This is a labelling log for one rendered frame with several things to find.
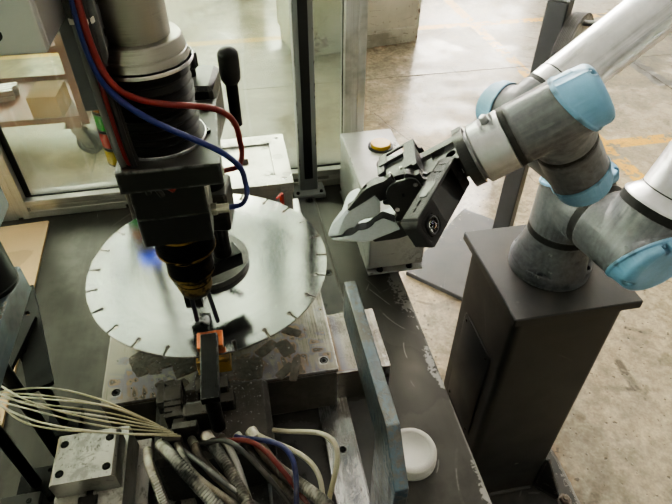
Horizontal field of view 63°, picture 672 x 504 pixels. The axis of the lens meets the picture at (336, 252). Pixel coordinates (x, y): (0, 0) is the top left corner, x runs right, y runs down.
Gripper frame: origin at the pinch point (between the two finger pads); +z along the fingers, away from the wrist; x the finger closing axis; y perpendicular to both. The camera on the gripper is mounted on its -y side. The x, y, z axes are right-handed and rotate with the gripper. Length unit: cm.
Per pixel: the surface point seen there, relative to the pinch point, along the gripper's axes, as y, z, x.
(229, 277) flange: -3.6, 14.6, 4.3
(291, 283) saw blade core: -3.5, 8.3, -1.2
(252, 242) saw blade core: 4.8, 13.6, 2.6
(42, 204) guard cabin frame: 35, 65, 18
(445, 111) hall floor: 234, 12, -110
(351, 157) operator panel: 37.1, 4.8, -9.2
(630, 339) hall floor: 71, -24, -138
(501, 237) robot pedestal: 32, -12, -39
